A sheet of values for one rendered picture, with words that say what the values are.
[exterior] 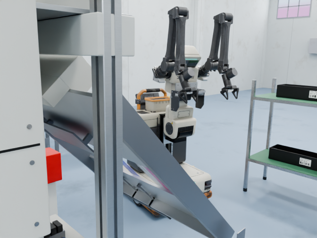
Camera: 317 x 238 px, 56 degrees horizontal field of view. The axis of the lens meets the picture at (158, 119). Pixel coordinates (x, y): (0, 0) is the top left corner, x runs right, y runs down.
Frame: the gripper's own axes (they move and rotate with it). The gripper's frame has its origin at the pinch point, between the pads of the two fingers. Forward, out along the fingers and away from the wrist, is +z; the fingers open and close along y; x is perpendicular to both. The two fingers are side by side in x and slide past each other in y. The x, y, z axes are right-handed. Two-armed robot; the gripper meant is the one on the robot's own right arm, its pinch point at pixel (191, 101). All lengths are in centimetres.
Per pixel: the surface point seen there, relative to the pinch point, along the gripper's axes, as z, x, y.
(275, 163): 62, 26, 104
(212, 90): -187, 501, 645
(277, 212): 100, 29, 84
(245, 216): 93, 41, 57
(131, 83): -209, 443, 284
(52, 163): 17, 24, -92
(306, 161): 67, 3, 115
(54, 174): 22, 28, -91
